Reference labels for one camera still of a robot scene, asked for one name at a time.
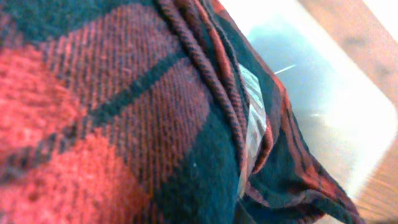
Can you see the clear plastic storage bin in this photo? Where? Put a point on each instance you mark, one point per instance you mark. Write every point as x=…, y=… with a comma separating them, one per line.
x=338, y=62

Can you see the red black plaid shirt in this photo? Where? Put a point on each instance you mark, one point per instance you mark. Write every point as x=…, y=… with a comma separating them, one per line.
x=149, y=112

